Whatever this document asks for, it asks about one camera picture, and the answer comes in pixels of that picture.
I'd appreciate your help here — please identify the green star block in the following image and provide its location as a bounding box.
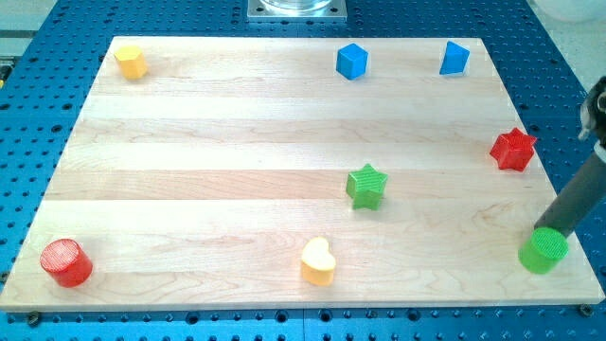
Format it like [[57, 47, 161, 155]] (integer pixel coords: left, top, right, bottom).
[[346, 164, 388, 210]]

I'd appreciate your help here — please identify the red star block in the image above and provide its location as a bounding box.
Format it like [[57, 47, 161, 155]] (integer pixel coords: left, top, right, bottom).
[[490, 127, 537, 171]]

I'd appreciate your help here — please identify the yellow heart block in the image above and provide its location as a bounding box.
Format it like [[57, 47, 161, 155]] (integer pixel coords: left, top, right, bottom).
[[301, 237, 336, 286]]

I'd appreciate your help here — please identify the wooden board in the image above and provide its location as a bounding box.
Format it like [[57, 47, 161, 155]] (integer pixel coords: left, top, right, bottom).
[[1, 37, 604, 312]]

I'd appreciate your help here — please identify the blue cube block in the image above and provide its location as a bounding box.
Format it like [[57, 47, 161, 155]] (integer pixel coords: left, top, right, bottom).
[[336, 44, 368, 81]]

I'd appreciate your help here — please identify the blue trapezoid block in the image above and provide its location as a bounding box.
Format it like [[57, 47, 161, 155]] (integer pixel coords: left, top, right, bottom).
[[439, 41, 471, 75]]

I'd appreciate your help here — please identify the yellow hexagon block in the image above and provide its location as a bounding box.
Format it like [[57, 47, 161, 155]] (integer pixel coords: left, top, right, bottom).
[[114, 45, 148, 80]]

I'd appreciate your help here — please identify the red cylinder block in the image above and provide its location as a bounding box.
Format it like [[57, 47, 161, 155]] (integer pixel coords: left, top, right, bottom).
[[40, 239, 93, 288]]

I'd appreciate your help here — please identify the green cylinder block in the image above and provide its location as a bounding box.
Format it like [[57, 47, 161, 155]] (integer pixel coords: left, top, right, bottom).
[[518, 226, 569, 275]]

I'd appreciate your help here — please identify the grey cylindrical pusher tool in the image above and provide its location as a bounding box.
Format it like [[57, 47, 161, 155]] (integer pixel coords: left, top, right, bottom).
[[534, 144, 605, 237]]

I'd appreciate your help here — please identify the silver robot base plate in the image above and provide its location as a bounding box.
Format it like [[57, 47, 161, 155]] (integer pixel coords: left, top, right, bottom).
[[246, 0, 348, 21]]

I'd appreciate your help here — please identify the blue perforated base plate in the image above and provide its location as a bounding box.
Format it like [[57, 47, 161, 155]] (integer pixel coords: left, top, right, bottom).
[[1, 1, 605, 340]]

